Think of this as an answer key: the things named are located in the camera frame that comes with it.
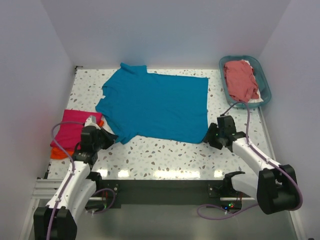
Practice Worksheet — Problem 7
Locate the blue t shirt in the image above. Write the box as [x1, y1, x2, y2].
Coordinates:
[95, 63, 209, 144]

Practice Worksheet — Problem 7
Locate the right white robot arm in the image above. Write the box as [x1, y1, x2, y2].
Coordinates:
[203, 115, 303, 215]

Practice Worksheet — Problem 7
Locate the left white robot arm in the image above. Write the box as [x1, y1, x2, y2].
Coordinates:
[33, 125, 118, 240]

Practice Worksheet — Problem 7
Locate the folded orange t shirt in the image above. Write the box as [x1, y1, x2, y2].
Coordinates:
[50, 119, 105, 160]

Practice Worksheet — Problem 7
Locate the white cloth in basket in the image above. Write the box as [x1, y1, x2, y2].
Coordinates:
[241, 59, 263, 103]

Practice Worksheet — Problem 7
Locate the salmon pink t shirt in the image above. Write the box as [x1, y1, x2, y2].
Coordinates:
[223, 60, 244, 102]

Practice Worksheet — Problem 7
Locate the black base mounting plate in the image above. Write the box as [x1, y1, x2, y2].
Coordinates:
[85, 171, 247, 214]

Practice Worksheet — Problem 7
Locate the teal plastic basket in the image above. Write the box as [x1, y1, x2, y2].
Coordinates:
[219, 55, 272, 109]

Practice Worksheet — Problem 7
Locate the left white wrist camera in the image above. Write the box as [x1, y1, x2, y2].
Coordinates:
[84, 115, 97, 128]

